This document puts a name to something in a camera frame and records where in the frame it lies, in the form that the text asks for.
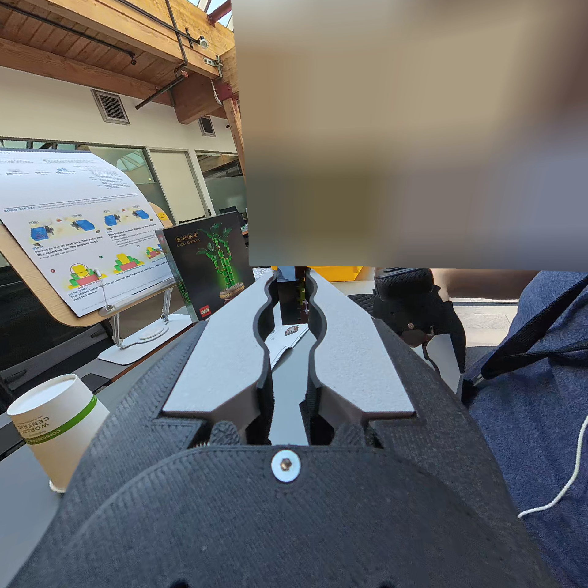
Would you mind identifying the white instruction booklet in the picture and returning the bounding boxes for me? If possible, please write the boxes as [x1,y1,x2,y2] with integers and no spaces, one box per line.
[269,324,309,370]

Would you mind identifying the black toy set box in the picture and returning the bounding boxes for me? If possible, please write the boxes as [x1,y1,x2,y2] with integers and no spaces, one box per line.
[155,211,256,323]

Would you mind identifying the grey desk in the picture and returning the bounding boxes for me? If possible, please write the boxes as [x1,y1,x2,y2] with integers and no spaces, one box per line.
[0,266,522,588]

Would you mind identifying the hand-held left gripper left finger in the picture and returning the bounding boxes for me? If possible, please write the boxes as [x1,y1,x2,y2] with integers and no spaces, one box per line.
[163,273,278,432]

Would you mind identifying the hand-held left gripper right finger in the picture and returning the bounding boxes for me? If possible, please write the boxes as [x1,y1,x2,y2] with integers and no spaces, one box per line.
[305,270,415,425]

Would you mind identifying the person's blue shirt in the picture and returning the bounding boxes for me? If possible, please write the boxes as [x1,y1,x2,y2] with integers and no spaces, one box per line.
[459,271,588,588]

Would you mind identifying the printed instruction sheet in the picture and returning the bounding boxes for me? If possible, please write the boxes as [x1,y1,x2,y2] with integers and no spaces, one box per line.
[0,151,177,318]

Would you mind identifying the black shoulder strap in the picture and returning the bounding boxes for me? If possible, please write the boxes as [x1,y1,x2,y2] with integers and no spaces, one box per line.
[462,276,588,405]

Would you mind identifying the black brown green brick assembly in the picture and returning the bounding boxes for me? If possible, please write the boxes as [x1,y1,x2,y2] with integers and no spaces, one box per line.
[279,266,309,326]

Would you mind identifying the white paper cup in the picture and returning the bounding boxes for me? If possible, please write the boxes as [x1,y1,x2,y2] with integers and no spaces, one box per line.
[7,373,111,493]

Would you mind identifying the yellow storage bin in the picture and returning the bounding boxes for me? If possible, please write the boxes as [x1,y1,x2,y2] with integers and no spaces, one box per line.
[312,266,364,282]

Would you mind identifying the white cable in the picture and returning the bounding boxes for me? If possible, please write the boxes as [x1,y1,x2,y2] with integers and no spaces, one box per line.
[518,413,588,519]

